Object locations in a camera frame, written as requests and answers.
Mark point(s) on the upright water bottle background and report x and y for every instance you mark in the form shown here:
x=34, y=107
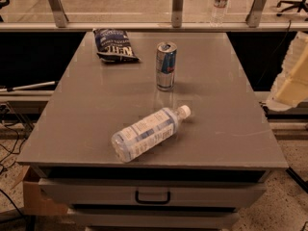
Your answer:
x=218, y=12

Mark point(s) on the grey lower drawer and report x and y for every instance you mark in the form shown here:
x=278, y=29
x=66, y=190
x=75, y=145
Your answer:
x=153, y=219

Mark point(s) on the dark blue chip bag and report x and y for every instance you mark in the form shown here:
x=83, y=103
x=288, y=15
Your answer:
x=113, y=46

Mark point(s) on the grey drawer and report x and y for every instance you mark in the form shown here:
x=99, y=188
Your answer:
x=153, y=219
x=122, y=192

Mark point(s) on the grey upper drawer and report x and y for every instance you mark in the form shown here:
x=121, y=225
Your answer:
x=122, y=192

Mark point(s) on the black drawer handle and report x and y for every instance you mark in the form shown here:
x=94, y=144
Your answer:
x=152, y=198

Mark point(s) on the black office chair right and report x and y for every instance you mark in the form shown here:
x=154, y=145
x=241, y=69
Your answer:
x=301, y=5

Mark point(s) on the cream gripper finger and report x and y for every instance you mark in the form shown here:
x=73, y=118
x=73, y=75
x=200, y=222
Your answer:
x=290, y=87

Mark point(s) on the metal railing frame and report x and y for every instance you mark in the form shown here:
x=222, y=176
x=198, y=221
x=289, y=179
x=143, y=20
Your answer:
x=84, y=15

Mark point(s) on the grey metal rod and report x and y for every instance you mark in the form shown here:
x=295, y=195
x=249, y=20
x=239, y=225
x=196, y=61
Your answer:
x=29, y=87

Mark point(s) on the clear plastic water bottle lying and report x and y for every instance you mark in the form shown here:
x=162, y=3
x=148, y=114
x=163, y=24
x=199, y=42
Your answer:
x=130, y=142

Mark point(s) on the red bull can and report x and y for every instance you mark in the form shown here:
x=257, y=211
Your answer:
x=165, y=65

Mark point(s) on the cardboard box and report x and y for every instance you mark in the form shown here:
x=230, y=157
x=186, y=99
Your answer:
x=35, y=201

